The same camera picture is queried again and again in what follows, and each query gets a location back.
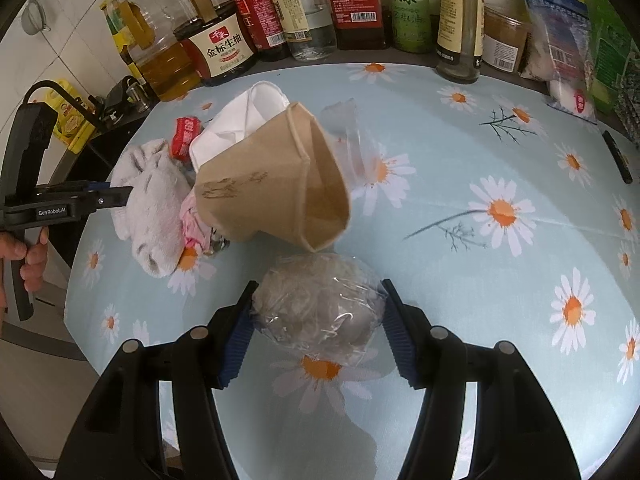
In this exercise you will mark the green label oil bottle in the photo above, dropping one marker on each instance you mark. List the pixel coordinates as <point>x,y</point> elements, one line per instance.
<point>411,10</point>

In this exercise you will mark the clear vinegar bottle cream label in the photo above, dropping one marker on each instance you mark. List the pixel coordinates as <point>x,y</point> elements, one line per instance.
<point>305,25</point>

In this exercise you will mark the white paper napkin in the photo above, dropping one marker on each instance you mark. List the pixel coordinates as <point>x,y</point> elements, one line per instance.
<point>235,120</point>

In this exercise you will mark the dark bottle red label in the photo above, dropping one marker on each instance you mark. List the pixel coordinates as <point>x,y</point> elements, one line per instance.
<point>357,5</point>

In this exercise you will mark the metal knob fixture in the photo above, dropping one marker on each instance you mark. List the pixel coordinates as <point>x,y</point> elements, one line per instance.
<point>127,95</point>

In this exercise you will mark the daisy print tablecloth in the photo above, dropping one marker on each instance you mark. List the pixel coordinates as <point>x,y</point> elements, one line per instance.
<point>450,285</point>

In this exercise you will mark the yellow packet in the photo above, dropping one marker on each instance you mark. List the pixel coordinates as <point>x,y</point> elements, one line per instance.
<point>72,120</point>

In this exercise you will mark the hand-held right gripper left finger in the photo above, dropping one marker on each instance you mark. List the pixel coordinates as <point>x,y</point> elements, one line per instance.
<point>237,340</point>

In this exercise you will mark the black marker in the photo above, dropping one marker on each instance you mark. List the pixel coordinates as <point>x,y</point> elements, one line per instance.
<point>617,157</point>

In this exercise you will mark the plastic jar brown powder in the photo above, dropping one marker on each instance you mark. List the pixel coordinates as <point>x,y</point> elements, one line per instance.
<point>505,40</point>

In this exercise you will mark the white towel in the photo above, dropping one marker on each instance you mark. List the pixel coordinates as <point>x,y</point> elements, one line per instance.
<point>150,210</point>

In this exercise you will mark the green packet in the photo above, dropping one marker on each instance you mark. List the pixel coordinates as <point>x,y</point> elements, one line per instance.
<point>612,55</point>

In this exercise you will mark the clear plastic film sheet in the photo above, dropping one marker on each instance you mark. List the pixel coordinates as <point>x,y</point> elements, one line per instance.
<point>360,160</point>

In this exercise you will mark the yellow cooking oil bottle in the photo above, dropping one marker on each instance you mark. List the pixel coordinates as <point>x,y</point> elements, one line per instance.
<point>160,65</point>

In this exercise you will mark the pink crumpled wrapper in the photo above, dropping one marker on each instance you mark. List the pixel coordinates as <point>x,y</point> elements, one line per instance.
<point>192,225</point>

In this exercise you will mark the colourful snack wrapper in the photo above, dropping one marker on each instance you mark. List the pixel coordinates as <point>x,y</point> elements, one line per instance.
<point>184,135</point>

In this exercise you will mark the metal strainer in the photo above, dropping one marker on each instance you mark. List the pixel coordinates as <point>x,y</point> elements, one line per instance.
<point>37,16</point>

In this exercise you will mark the large dark soy sauce jug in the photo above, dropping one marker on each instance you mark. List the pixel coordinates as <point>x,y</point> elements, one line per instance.
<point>220,50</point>

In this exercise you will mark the brown paper bag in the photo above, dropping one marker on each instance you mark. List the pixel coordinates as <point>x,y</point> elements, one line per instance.
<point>270,180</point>

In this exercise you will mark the clear plastic bag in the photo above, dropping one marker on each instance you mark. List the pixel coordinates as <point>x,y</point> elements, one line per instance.
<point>315,305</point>

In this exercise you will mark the patterned cloth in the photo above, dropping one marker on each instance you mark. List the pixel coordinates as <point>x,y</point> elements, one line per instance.
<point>630,110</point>

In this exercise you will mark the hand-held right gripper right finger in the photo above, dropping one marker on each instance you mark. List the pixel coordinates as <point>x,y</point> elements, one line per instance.
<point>395,335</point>

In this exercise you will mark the small clear plastic bottle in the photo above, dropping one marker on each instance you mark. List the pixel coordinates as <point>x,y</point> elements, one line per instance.
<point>562,55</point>

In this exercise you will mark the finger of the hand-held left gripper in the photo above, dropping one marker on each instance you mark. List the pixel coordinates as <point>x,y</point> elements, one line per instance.
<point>112,196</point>

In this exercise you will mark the glass bottle tan label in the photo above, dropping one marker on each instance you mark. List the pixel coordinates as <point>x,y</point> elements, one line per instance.
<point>457,25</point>

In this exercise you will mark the person's left hand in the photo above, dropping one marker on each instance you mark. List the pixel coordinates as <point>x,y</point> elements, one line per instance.
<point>20,255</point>

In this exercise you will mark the red label sauce bottle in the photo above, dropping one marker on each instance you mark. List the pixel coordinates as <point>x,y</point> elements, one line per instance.
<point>255,20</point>

